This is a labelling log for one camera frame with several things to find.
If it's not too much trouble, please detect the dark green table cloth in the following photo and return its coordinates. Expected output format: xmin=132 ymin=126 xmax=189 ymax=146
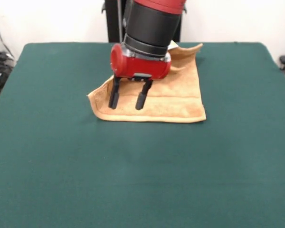
xmin=0 ymin=42 xmax=285 ymax=228

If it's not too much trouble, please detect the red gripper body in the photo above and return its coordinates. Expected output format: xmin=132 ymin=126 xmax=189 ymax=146
xmin=110 ymin=43 xmax=172 ymax=82

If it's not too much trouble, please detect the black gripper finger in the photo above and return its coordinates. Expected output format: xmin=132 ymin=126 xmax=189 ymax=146
xmin=108 ymin=75 xmax=122 ymax=110
xmin=135 ymin=79 xmax=154 ymax=111

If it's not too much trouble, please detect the tan terry towel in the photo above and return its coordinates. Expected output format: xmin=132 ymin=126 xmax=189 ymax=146
xmin=87 ymin=40 xmax=207 ymax=124

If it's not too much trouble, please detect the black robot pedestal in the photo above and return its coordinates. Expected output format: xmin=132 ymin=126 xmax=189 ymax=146
xmin=101 ymin=0 xmax=188 ymax=43

